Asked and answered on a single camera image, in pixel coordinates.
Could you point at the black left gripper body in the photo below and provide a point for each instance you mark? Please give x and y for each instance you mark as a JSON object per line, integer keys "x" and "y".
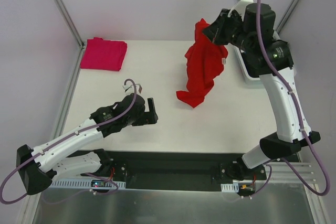
{"x": 148, "y": 117}

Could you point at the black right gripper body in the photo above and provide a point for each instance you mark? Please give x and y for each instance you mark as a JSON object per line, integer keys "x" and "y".
{"x": 220, "y": 30}

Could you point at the red t shirt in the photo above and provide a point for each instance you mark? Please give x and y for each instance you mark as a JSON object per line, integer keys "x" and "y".
{"x": 204, "y": 64}

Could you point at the white plastic laundry basket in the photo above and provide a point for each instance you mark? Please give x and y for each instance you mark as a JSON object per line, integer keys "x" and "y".
{"x": 249, "y": 81}

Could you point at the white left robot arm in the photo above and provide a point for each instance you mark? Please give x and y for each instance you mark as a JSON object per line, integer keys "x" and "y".
{"x": 42, "y": 165}

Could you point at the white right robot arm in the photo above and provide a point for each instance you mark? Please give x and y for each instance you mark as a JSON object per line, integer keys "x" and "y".
{"x": 268, "y": 58}

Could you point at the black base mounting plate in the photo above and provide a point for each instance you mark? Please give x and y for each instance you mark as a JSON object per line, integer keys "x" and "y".
{"x": 169, "y": 170}

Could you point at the folded magenta t shirt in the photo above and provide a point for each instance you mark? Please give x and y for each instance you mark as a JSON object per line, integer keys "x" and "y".
{"x": 101, "y": 54}

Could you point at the left white cable duct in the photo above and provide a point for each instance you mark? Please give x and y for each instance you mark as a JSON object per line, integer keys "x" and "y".
{"x": 87, "y": 183}

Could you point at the white cable duct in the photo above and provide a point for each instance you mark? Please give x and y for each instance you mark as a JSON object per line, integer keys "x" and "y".
{"x": 230, "y": 188}
{"x": 87, "y": 183}

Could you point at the right aluminium frame post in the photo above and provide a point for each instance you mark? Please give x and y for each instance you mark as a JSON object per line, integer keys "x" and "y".
{"x": 286, "y": 16}

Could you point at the aluminium frame post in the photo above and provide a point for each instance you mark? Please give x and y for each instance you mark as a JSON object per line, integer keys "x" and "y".
{"x": 286, "y": 16}
{"x": 69, "y": 22}

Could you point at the right white cable duct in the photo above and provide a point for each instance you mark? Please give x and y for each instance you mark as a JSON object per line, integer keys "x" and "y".
{"x": 230, "y": 188}

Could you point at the aluminium rail right side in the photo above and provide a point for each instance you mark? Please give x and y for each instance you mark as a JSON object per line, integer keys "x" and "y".
{"x": 283, "y": 174}

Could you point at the left aluminium frame post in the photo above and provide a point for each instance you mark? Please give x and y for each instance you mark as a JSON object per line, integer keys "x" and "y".
{"x": 69, "y": 22}

